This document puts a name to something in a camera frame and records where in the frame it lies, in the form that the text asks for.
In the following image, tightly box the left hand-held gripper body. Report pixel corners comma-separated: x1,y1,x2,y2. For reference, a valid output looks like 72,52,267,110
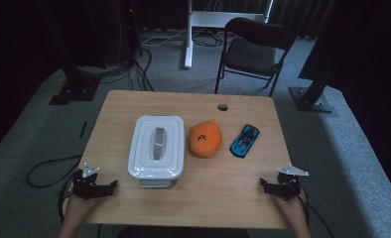
71,162,100,201

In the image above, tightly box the hand-held gripper cable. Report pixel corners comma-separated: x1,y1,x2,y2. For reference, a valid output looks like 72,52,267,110
58,172,80,223
294,186,335,238

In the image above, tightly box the black looped floor cable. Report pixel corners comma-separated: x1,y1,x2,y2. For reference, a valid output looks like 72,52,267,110
26,154,83,189

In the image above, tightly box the person's left hand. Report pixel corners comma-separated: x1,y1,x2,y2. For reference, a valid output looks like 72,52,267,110
65,194,98,221

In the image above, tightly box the black folding chair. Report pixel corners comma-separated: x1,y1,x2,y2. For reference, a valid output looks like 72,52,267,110
213,17,298,98

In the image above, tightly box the bundle of black floor cables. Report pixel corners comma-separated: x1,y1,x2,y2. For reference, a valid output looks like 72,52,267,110
78,48,156,92

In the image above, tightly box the black metal stand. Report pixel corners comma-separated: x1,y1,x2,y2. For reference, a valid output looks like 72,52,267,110
34,0,102,106
289,0,340,114

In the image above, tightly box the left hand-held gripper cable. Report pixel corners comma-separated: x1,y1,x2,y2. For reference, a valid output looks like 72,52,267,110
58,172,80,223

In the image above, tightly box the white desk frame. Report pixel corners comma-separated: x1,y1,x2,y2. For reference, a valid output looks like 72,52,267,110
184,0,274,69

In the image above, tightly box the right hand-held gripper cable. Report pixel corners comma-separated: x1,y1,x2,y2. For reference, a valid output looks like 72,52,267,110
294,186,335,238

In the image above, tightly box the person's right hand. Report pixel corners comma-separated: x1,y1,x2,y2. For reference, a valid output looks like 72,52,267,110
275,192,309,227

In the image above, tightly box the white floor cable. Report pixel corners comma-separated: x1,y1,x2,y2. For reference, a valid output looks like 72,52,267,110
141,28,189,48

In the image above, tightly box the clear brown storage box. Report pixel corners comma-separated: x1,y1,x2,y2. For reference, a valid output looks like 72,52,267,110
138,177,179,189

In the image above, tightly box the orange plush toy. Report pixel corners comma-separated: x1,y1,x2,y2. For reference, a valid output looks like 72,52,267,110
188,119,223,159

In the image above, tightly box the blue toy car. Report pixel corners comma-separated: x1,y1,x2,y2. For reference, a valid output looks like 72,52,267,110
229,124,261,159

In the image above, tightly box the person's dark clothing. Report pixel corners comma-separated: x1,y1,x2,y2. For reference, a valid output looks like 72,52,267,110
117,225,251,238

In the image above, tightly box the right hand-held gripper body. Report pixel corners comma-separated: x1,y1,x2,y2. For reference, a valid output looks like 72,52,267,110
275,165,310,201

